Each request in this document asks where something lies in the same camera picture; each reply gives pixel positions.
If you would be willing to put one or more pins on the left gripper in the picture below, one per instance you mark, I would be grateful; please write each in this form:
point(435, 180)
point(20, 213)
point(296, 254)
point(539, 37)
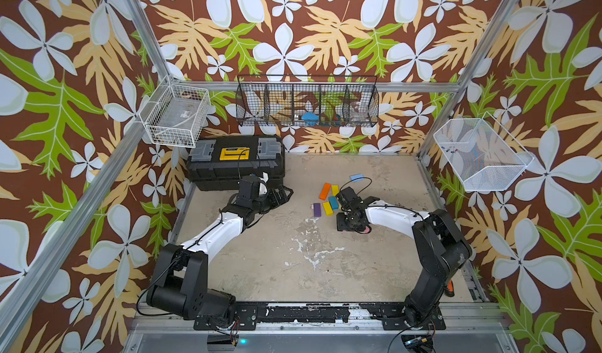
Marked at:
point(282, 198)

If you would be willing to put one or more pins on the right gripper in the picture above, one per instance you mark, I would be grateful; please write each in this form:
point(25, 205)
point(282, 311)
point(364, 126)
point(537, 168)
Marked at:
point(339, 224)

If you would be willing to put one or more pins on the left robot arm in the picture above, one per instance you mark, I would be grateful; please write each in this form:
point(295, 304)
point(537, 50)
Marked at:
point(179, 285)

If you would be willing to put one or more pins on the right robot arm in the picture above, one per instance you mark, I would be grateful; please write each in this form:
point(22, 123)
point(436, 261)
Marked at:
point(440, 245)

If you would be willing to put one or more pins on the yellow block lower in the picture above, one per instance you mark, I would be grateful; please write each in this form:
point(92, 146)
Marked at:
point(327, 209)

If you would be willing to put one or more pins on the teal block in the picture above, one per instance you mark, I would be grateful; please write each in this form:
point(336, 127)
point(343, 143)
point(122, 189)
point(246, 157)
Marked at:
point(333, 202)

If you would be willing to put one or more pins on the purple block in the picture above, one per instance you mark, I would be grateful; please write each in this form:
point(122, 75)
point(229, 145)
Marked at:
point(317, 210)

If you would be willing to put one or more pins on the orange block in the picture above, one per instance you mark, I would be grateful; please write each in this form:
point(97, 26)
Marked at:
point(325, 191)

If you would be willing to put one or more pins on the light blue block far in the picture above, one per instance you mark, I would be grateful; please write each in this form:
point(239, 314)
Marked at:
point(356, 177)

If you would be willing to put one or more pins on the blue object in basket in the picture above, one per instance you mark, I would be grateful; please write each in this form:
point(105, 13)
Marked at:
point(310, 119)

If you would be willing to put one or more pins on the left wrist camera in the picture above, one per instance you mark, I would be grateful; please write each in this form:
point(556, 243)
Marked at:
point(263, 183)

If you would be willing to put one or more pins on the black toolbox yellow handle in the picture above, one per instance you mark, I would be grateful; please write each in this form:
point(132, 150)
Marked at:
point(218, 164)

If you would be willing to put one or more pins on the black wire basket rear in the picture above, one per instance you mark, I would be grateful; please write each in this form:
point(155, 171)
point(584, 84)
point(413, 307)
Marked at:
point(338, 100)

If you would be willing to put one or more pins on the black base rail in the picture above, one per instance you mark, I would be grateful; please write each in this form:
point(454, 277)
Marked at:
point(249, 315)

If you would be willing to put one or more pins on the orange handled tool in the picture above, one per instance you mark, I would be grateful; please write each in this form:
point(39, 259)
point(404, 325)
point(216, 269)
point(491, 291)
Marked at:
point(449, 290)

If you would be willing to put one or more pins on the white wire basket left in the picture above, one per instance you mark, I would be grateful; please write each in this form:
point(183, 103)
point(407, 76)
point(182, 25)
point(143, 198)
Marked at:
point(174, 114)

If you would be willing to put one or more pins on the white wire basket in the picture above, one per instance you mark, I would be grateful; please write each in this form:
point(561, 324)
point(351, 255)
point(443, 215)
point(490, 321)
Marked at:
point(482, 152)
point(174, 114)

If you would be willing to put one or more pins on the white wire basket right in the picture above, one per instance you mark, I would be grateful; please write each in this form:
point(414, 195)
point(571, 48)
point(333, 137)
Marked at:
point(482, 152)

